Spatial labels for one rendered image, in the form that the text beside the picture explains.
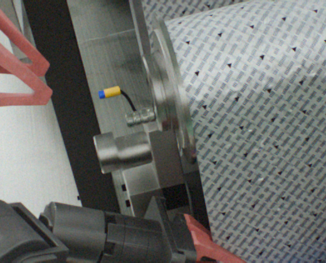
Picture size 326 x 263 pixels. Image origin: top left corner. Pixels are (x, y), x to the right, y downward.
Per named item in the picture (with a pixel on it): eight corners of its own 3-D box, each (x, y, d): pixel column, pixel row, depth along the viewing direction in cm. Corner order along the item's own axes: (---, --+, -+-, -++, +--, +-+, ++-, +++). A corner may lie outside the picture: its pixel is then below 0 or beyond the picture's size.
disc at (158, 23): (166, 107, 87) (143, -16, 78) (171, 106, 87) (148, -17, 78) (199, 196, 75) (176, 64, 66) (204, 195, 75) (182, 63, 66)
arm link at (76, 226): (45, 219, 70) (41, 188, 75) (24, 284, 73) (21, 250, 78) (120, 233, 72) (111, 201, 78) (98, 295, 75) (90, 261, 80)
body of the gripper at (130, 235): (167, 314, 75) (91, 303, 73) (149, 248, 84) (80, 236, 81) (192, 259, 72) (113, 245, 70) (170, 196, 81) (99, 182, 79)
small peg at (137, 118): (125, 117, 76) (128, 130, 76) (154, 109, 76) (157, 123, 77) (123, 111, 77) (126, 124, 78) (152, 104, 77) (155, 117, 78)
